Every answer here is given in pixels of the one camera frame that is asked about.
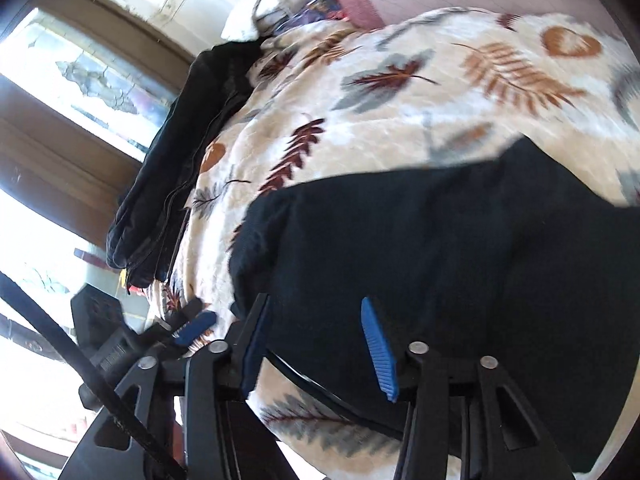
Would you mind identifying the black pants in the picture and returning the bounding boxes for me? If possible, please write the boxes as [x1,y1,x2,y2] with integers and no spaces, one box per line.
[229,139,639,472]

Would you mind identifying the black garment on bed edge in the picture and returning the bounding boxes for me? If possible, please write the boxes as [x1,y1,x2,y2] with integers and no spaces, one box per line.
[106,40,262,289]

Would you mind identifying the leaf pattern fleece blanket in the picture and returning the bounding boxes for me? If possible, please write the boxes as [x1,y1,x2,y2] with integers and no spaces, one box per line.
[153,8,639,479]

